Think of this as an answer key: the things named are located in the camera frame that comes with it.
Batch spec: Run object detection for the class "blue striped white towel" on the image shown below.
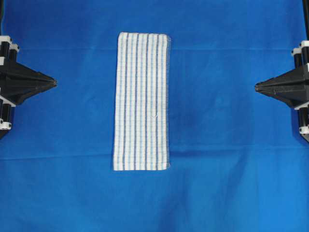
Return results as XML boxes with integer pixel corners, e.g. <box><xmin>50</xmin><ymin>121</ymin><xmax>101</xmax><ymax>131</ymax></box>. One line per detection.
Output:
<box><xmin>113</xmin><ymin>32</ymin><xmax>171</xmax><ymax>171</ymax></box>

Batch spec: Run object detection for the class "black frame post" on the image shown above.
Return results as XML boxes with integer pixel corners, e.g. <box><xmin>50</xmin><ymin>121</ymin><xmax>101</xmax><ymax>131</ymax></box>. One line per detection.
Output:
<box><xmin>0</xmin><ymin>0</ymin><xmax>4</xmax><ymax>35</ymax></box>
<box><xmin>302</xmin><ymin>0</ymin><xmax>309</xmax><ymax>40</ymax></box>

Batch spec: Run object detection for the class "black left frame post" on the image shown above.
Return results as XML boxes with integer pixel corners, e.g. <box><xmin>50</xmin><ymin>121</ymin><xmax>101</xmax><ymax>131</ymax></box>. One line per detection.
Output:
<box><xmin>0</xmin><ymin>0</ymin><xmax>4</xmax><ymax>35</ymax></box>

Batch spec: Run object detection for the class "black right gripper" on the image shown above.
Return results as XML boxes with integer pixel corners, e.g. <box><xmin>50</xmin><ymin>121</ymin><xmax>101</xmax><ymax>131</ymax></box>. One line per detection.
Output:
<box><xmin>255</xmin><ymin>40</ymin><xmax>309</xmax><ymax>142</ymax></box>

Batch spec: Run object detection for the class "black right frame post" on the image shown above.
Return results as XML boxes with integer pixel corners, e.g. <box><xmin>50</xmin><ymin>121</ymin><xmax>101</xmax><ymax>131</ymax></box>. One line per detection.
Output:
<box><xmin>302</xmin><ymin>0</ymin><xmax>309</xmax><ymax>40</ymax></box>

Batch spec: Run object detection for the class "blue table cloth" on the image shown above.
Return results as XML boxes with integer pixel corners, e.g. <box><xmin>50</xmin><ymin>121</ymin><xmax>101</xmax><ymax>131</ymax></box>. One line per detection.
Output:
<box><xmin>0</xmin><ymin>0</ymin><xmax>309</xmax><ymax>232</ymax></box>

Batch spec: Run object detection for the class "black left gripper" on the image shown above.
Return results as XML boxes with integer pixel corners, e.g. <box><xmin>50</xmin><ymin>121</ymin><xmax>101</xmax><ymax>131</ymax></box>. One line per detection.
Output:
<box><xmin>0</xmin><ymin>35</ymin><xmax>57</xmax><ymax>139</ymax></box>

